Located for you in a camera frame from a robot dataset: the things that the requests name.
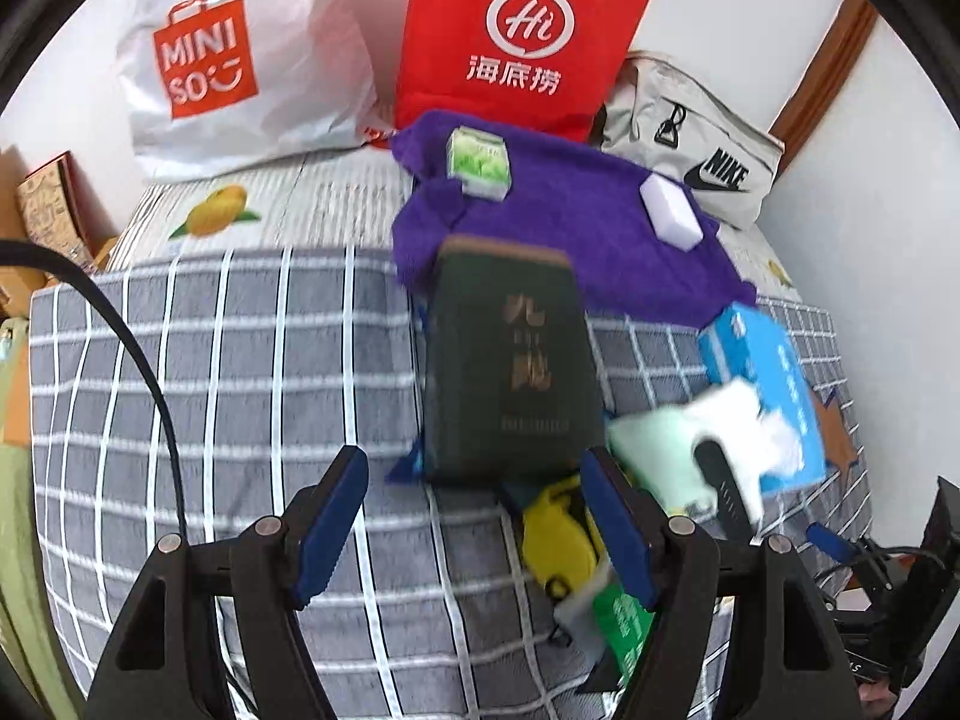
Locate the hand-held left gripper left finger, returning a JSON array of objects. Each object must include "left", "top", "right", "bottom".
[{"left": 86, "top": 446, "right": 370, "bottom": 720}]

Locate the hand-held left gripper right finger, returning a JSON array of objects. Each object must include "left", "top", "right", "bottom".
[{"left": 581, "top": 446, "right": 863, "bottom": 720}]

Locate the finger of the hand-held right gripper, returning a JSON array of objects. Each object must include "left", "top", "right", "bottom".
[{"left": 806, "top": 523, "right": 856, "bottom": 565}]

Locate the black watch strap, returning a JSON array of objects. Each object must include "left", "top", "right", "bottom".
[{"left": 694, "top": 441, "right": 755, "bottom": 541}]

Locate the yellow plastic item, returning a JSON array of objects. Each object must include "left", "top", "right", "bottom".
[{"left": 521, "top": 484, "right": 601, "bottom": 601}]

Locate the light green cloth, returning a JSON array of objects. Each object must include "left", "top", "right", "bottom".
[{"left": 606, "top": 409, "right": 721, "bottom": 518}]

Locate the green packet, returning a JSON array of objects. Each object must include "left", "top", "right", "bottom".
[{"left": 592, "top": 585, "right": 657, "bottom": 691}]

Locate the grey checked blanket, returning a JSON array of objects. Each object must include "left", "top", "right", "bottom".
[{"left": 30, "top": 244, "right": 875, "bottom": 720}]

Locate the white cloth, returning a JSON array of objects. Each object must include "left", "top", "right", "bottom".
[{"left": 686, "top": 379, "right": 803, "bottom": 526}]

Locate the blue tissue box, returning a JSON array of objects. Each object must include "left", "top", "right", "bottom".
[{"left": 696, "top": 301, "right": 830, "bottom": 496}]

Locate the pale green fabric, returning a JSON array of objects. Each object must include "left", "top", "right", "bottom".
[{"left": 0, "top": 315, "right": 83, "bottom": 720}]

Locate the purple towel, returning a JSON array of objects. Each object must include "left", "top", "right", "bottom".
[{"left": 390, "top": 110, "right": 760, "bottom": 331}]

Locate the white sponge block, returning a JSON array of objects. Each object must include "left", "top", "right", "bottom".
[{"left": 640, "top": 172, "right": 706, "bottom": 247}]

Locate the fruit printed bed sheet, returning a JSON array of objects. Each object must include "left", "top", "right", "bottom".
[{"left": 105, "top": 146, "right": 796, "bottom": 293}]

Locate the green and white small box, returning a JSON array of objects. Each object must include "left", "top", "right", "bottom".
[{"left": 446, "top": 126, "right": 512, "bottom": 202}]

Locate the grey backpack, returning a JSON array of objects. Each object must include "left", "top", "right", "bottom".
[{"left": 589, "top": 51, "right": 786, "bottom": 232}]

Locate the cardboard box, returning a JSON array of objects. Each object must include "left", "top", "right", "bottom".
[{"left": 15, "top": 151, "right": 95, "bottom": 256}]

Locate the white plastic shopping bag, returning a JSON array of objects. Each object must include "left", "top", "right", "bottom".
[{"left": 114, "top": 0, "right": 380, "bottom": 182}]

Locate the red shopping bag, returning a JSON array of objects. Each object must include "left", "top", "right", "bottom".
[{"left": 394, "top": 0, "right": 662, "bottom": 143}]

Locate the black cable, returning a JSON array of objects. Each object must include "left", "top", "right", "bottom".
[{"left": 0, "top": 238, "right": 185, "bottom": 545}]

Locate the wooden door frame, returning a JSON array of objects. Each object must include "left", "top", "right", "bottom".
[{"left": 771, "top": 0, "right": 878, "bottom": 158}]

